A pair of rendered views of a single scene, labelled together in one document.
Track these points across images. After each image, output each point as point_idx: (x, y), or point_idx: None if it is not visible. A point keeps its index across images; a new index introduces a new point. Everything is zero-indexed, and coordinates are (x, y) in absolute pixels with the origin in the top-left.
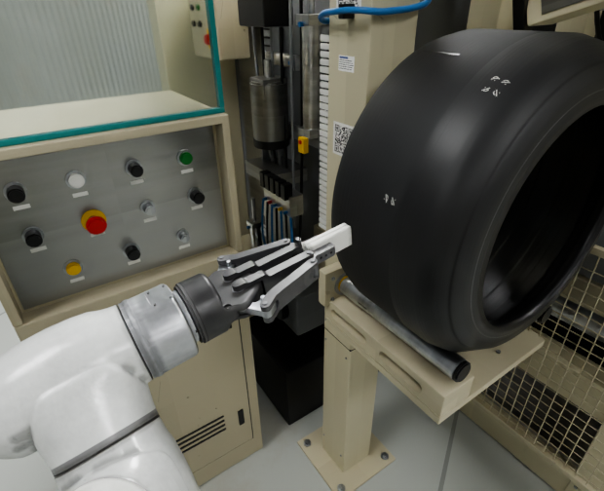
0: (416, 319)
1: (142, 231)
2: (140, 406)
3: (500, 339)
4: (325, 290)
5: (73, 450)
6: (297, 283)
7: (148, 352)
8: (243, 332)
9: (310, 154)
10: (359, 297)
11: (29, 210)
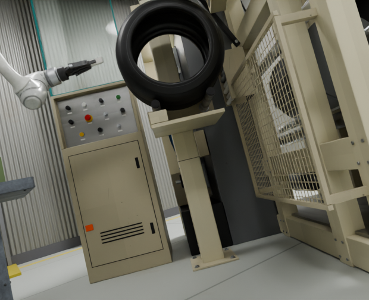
0: (125, 80)
1: (104, 123)
2: (40, 79)
3: (165, 88)
4: (149, 119)
5: None
6: (79, 62)
7: (45, 72)
8: (146, 172)
9: None
10: None
11: (71, 114)
